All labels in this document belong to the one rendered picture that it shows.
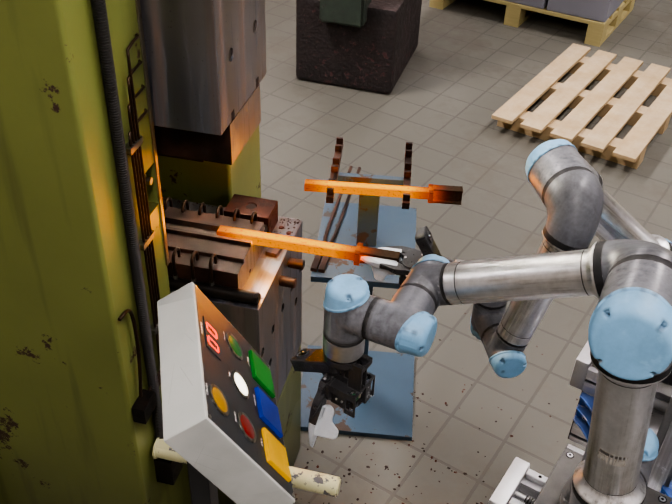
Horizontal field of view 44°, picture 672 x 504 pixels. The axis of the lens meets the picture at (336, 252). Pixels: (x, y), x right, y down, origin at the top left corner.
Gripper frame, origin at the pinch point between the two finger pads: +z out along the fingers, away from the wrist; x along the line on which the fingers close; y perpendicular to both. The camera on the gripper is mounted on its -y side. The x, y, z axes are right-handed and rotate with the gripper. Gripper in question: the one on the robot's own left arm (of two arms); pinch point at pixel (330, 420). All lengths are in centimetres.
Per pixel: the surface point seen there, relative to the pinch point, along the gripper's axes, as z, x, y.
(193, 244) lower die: -5, 23, -55
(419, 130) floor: 94, 271, -120
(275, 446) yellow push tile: -8.1, -16.6, -0.9
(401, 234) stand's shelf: 27, 96, -37
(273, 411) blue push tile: -6.4, -9.1, -7.0
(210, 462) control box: -16.1, -30.4, -3.4
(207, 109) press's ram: -48, 15, -41
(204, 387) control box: -26.1, -25.5, -8.1
